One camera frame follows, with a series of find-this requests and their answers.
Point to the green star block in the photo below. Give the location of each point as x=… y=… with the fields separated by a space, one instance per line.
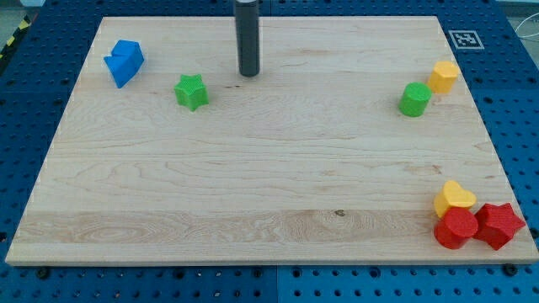
x=191 y=92

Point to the red star block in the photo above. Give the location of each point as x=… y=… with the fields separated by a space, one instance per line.
x=497 y=225

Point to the wooden board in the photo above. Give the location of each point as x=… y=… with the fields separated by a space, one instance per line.
x=310 y=162

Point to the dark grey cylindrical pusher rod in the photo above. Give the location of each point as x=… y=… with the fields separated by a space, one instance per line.
x=246 y=13

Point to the green cylinder block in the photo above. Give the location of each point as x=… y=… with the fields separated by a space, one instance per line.
x=415 y=98

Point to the blue angular block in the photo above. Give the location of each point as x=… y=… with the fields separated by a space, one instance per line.
x=124 y=61

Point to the yellow hexagon block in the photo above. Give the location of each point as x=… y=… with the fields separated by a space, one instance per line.
x=443 y=77

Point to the yellow heart block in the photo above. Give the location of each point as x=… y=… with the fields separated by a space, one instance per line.
x=453 y=195

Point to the red cylinder block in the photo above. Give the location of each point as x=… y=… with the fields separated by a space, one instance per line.
x=456 y=228

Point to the white fiducial marker tag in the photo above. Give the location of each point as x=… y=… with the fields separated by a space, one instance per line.
x=464 y=39

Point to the black yellow hazard tape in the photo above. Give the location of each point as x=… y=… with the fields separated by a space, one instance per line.
x=14 y=40

